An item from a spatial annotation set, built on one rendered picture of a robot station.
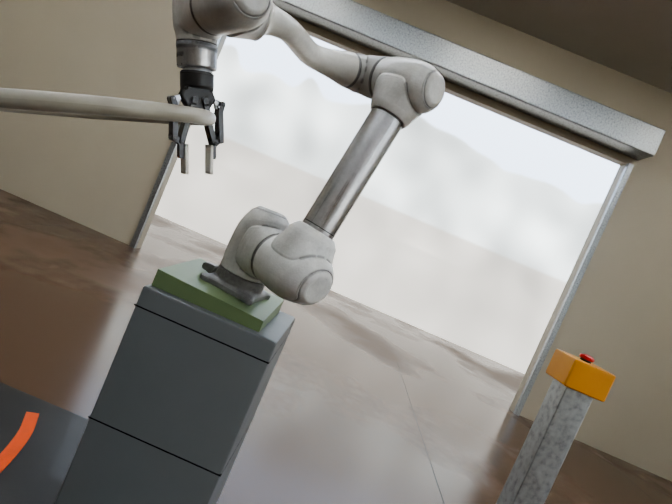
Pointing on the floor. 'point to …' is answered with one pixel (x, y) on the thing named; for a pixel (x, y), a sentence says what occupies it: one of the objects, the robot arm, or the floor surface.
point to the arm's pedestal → (173, 405)
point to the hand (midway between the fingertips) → (197, 160)
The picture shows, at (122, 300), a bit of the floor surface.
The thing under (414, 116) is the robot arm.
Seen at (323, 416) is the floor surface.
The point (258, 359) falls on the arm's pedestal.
